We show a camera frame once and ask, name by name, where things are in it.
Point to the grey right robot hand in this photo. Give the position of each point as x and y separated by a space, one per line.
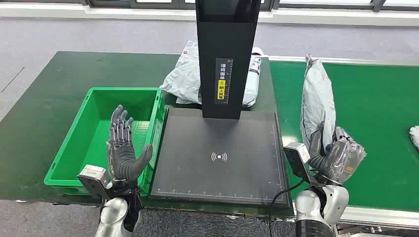
343 160

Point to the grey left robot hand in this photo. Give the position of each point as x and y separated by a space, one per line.
122 160

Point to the plain grey courier bag parcel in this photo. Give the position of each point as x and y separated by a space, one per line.
317 98

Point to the grey parcel dark red print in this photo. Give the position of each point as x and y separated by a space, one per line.
415 137

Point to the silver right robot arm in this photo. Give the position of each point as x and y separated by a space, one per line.
307 206

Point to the green conveyor belt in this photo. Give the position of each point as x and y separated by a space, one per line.
376 98

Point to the black inbound scanner machine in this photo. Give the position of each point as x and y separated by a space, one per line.
212 183

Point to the grey parcel red dot logo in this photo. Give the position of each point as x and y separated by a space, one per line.
183 81

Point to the white parcel black label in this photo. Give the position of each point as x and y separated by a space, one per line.
252 88

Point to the green plastic crate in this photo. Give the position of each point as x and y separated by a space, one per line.
72 157

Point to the white window sill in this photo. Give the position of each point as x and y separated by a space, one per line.
65 11

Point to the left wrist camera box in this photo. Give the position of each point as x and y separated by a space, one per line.
93 176

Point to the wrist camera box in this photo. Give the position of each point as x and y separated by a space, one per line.
296 153
93 176

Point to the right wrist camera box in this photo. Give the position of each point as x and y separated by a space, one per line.
296 153

